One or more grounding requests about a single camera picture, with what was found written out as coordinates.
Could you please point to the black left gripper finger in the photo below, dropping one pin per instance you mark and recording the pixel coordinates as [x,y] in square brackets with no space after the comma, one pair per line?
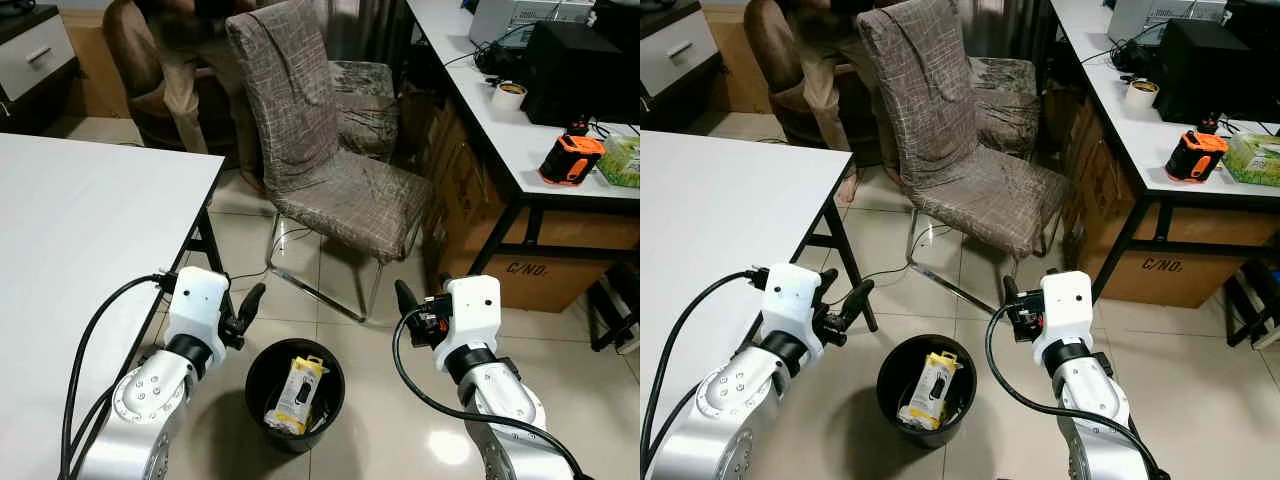
[857,302]
[254,305]
[829,285]
[233,305]

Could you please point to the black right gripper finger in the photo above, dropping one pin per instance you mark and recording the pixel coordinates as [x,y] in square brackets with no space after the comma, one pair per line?
[408,300]
[1011,290]

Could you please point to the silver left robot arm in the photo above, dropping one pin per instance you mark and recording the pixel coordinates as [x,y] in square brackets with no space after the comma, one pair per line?
[150,400]
[735,400]

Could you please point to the black round rubbish bin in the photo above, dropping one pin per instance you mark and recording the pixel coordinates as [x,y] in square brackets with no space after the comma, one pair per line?
[258,385]
[890,380]

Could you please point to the yellow white product package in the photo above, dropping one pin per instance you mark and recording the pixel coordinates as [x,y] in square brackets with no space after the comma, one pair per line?
[930,390]
[298,395]

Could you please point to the brown cardboard box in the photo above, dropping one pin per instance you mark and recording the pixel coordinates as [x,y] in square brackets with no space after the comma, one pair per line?
[1110,210]
[470,200]

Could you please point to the white table black legs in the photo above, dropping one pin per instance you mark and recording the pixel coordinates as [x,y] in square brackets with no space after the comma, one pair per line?
[720,240]
[90,260]

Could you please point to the black metal floor stand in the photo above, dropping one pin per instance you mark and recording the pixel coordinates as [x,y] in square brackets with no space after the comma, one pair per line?
[1252,300]
[612,300]

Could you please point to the orange black hand tool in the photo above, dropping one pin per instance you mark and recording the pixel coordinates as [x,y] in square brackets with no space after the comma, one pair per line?
[1195,157]
[570,160]

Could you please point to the green tissue box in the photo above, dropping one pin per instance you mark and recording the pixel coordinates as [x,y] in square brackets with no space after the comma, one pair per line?
[1255,158]
[622,160]

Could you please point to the black box-shaped device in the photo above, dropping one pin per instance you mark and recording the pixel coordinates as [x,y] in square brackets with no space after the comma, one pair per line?
[1205,70]
[570,75]

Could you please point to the white drawer cabinet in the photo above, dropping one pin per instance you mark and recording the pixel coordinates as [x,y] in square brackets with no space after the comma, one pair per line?
[678,50]
[35,55]

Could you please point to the grey printer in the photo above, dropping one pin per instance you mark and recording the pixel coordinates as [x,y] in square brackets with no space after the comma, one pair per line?
[1150,18]
[510,20]

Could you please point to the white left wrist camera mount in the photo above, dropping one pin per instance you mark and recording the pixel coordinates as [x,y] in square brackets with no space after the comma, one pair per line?
[198,300]
[793,298]

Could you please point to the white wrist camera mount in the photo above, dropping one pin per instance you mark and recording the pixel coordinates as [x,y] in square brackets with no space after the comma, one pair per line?
[793,298]
[472,305]
[1065,300]
[198,300]

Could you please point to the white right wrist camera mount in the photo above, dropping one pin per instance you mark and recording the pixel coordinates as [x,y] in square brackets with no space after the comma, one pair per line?
[1065,300]
[472,305]

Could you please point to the white desk black frame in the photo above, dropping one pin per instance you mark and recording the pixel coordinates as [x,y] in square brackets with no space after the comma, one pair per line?
[1150,140]
[520,150]

